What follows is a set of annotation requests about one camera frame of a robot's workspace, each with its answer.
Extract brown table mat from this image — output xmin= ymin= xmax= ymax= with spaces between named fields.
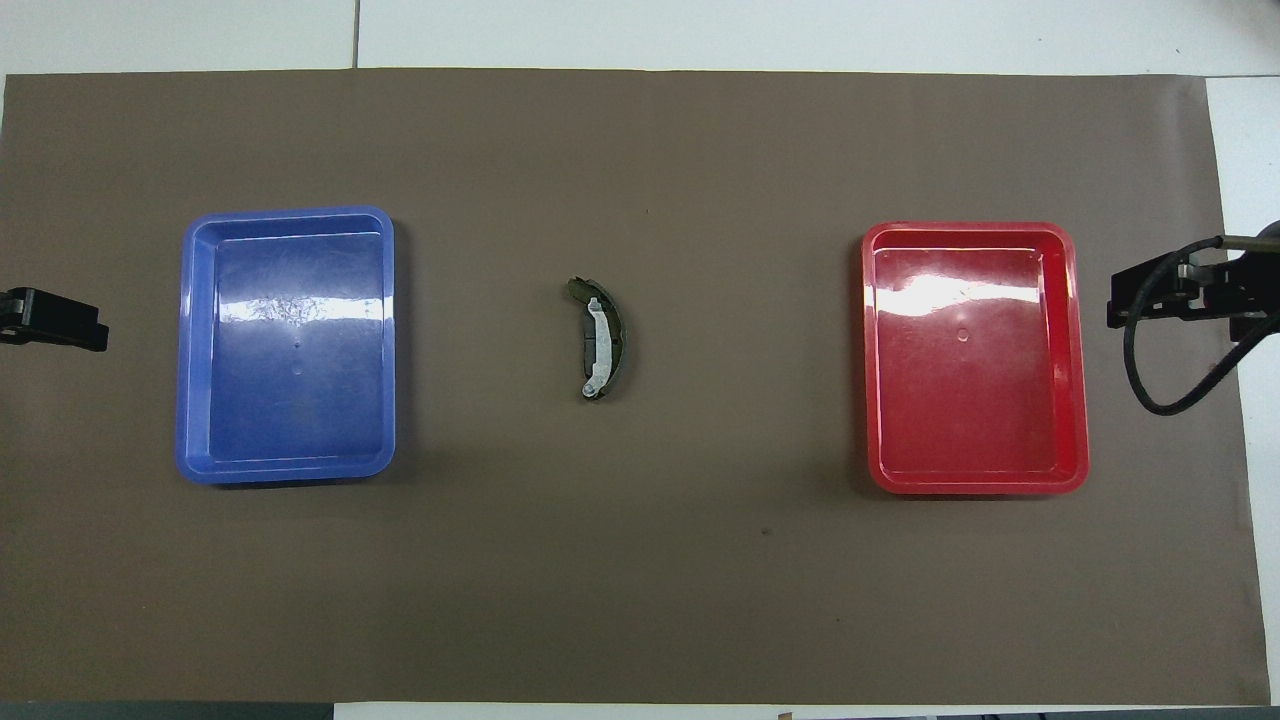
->
xmin=0 ymin=68 xmax=1272 ymax=707

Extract curved brake shoe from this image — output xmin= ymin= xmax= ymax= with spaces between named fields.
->
xmin=565 ymin=276 xmax=630 ymax=404

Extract red plastic tray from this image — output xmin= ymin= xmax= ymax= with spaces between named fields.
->
xmin=861 ymin=220 xmax=1091 ymax=497

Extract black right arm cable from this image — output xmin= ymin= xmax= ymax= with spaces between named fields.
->
xmin=1121 ymin=234 xmax=1280 ymax=418

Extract blue plastic tray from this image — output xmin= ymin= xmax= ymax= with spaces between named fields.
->
xmin=175 ymin=205 xmax=399 ymax=487

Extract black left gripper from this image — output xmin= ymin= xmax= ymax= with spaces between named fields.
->
xmin=0 ymin=287 xmax=110 ymax=354

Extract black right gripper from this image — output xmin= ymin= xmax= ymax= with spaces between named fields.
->
xmin=1106 ymin=251 xmax=1280 ymax=343

